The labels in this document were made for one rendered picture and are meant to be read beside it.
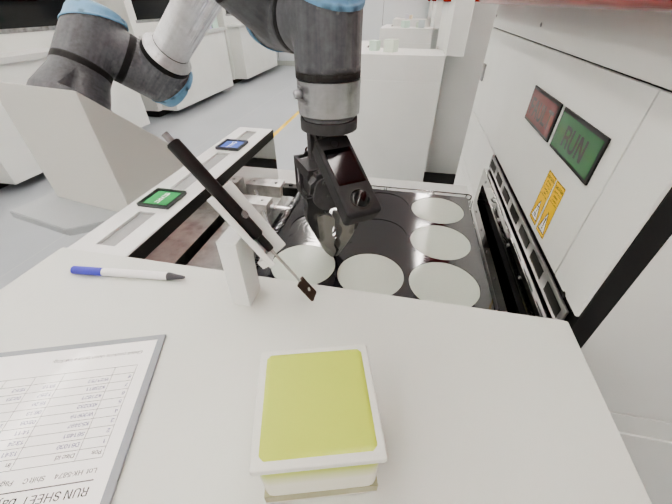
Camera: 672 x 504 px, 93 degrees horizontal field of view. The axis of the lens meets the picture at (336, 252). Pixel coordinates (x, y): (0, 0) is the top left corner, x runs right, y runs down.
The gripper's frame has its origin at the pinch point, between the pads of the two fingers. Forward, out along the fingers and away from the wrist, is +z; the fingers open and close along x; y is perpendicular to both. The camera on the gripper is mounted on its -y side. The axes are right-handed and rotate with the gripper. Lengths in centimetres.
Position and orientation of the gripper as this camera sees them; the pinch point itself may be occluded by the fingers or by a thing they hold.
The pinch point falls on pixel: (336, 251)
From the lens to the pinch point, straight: 50.6
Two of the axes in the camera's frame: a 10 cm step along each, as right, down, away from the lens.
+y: -4.1, -5.6, 7.2
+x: -9.1, 2.5, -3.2
